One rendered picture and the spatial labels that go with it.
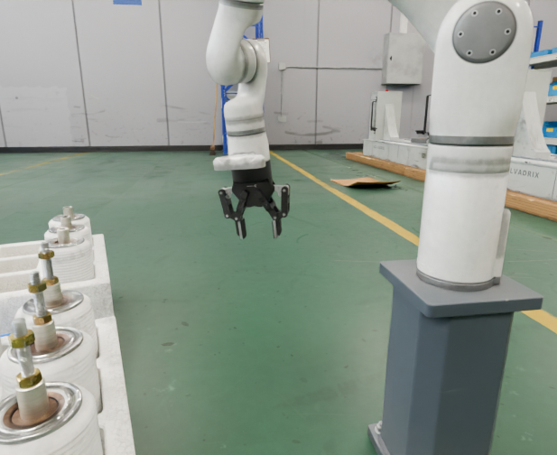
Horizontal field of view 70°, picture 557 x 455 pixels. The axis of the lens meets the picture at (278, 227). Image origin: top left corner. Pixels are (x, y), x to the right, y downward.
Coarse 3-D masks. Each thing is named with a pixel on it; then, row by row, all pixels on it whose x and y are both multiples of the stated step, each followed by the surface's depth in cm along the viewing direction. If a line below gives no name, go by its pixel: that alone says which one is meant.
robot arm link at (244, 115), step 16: (256, 48) 67; (256, 64) 67; (256, 80) 69; (240, 96) 71; (256, 96) 69; (224, 112) 70; (240, 112) 68; (256, 112) 69; (240, 128) 69; (256, 128) 69
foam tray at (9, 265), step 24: (96, 240) 109; (0, 264) 94; (24, 264) 96; (96, 264) 92; (0, 288) 85; (24, 288) 87; (72, 288) 79; (96, 288) 81; (0, 312) 75; (96, 312) 82
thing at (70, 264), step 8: (40, 248) 81; (56, 248) 80; (64, 248) 80; (72, 248) 81; (80, 248) 82; (88, 248) 84; (56, 256) 79; (64, 256) 80; (72, 256) 81; (80, 256) 82; (88, 256) 84; (56, 264) 80; (64, 264) 80; (72, 264) 81; (80, 264) 82; (88, 264) 84; (56, 272) 80; (64, 272) 80; (72, 272) 81; (80, 272) 82; (88, 272) 84; (64, 280) 81; (72, 280) 82; (80, 280) 83
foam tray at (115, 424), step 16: (96, 320) 66; (112, 320) 66; (112, 336) 61; (112, 352) 57; (112, 368) 53; (0, 384) 50; (112, 384) 50; (0, 400) 47; (112, 400) 47; (112, 416) 45; (128, 416) 45; (112, 432) 42; (128, 432) 43; (112, 448) 40; (128, 448) 40
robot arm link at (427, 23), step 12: (396, 0) 49; (408, 0) 49; (420, 0) 48; (432, 0) 48; (444, 0) 48; (456, 0) 47; (408, 12) 50; (420, 12) 49; (432, 12) 48; (444, 12) 48; (420, 24) 50; (432, 24) 49; (432, 36) 50; (432, 48) 50
